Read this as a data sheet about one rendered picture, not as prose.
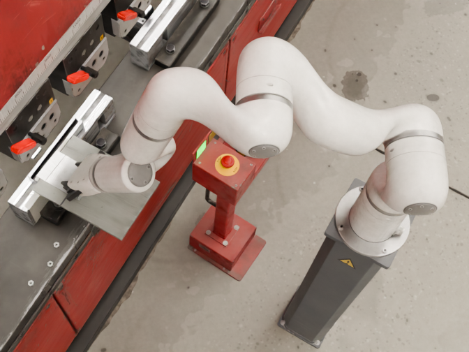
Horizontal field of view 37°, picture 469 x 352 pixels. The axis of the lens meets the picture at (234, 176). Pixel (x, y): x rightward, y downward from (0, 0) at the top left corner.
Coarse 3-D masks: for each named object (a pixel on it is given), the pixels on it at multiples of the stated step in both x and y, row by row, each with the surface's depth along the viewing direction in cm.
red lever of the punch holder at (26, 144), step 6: (30, 132) 150; (30, 138) 147; (36, 138) 149; (42, 138) 149; (18, 144) 143; (24, 144) 144; (30, 144) 146; (42, 144) 149; (12, 150) 143; (18, 150) 142; (24, 150) 144
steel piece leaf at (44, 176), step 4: (56, 152) 177; (60, 152) 177; (52, 156) 176; (56, 156) 176; (60, 156) 176; (52, 160) 176; (56, 160) 176; (60, 160) 176; (48, 164) 175; (52, 164) 175; (56, 164) 176; (44, 168) 175; (48, 168) 175; (52, 168) 175; (40, 172) 174; (44, 172) 174; (48, 172) 174; (40, 176) 174; (44, 176) 174; (48, 176) 174; (44, 180) 174
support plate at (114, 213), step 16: (80, 144) 179; (80, 160) 177; (48, 192) 172; (144, 192) 174; (64, 208) 171; (80, 208) 171; (96, 208) 171; (112, 208) 172; (128, 208) 172; (96, 224) 170; (112, 224) 170; (128, 224) 170
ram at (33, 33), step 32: (0, 0) 118; (32, 0) 127; (64, 0) 138; (0, 32) 123; (32, 32) 132; (64, 32) 144; (0, 64) 128; (32, 64) 138; (0, 96) 133; (0, 128) 139
